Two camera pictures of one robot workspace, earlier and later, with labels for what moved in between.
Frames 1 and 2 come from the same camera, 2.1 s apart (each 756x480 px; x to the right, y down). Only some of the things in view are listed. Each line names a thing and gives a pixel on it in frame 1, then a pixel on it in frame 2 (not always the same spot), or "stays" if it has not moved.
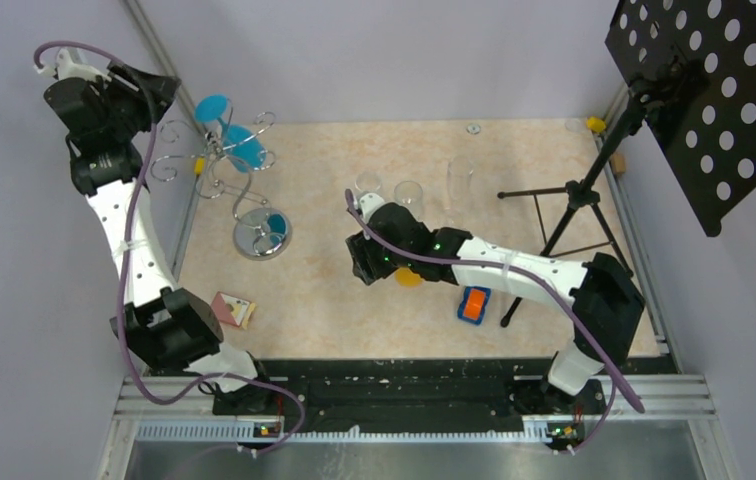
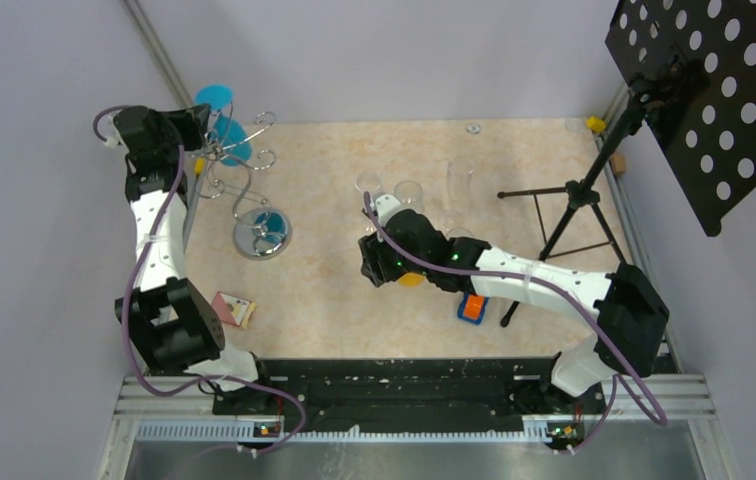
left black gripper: [154, 93] → [193, 120]
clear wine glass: [368, 182] stays
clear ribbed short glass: [408, 194] stays
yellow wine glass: [406, 278] stays
